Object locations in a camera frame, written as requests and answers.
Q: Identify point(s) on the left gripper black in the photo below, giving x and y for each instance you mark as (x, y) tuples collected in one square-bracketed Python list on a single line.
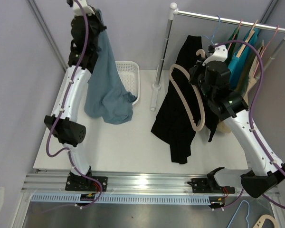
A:
[(96, 17)]

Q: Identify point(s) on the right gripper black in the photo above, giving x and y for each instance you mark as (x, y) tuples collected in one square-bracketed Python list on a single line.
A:
[(194, 71)]

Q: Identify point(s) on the beige wooden hanger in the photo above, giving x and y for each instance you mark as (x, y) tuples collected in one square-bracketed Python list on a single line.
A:
[(189, 94)]

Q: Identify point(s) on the black t shirt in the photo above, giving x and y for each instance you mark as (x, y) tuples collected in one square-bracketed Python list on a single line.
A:
[(172, 125)]

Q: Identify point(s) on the teal t shirt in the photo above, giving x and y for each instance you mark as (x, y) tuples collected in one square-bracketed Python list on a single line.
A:
[(237, 64)]

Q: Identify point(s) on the light blue wire hanger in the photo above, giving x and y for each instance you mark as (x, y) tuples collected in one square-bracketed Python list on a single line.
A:
[(211, 38)]

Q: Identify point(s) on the green t shirt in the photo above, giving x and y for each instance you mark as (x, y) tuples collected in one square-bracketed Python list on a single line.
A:
[(230, 46)]

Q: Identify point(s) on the grey-blue t shirt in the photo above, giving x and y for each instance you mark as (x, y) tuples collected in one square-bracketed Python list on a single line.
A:
[(106, 95)]

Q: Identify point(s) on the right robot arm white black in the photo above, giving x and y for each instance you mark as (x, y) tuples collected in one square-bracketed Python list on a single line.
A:
[(266, 169)]

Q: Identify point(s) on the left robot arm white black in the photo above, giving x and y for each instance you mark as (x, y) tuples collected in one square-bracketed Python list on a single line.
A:
[(66, 134)]

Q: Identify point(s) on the beige t shirt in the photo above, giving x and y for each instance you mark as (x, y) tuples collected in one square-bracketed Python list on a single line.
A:
[(246, 80)]

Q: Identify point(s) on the wooden hanger on floor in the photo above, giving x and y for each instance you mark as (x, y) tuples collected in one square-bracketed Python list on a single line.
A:
[(261, 221)]

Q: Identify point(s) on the white plastic laundry basket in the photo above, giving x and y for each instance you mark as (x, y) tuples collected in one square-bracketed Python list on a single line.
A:
[(129, 74)]

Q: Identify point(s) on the metal clothes rack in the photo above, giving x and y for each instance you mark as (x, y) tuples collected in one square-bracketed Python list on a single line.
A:
[(173, 11)]

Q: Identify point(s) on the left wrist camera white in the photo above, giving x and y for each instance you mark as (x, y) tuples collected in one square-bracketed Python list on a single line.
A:
[(80, 7)]

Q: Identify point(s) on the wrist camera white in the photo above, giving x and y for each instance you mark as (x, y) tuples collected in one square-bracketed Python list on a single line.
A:
[(218, 53), (80, 7)]

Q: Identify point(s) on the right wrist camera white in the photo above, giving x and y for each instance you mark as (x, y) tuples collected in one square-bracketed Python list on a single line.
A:
[(218, 53)]

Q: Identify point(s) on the pink wire hanger beige shirt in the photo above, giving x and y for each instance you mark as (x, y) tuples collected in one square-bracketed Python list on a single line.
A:
[(263, 52)]

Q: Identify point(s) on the blue wire hanger on floor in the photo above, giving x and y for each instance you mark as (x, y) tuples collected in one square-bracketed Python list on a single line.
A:
[(240, 217)]

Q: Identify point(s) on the aluminium mounting rail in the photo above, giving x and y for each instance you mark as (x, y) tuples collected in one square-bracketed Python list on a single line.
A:
[(118, 182)]

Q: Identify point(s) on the white slotted cable duct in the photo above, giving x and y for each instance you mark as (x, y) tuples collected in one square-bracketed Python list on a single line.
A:
[(122, 199)]

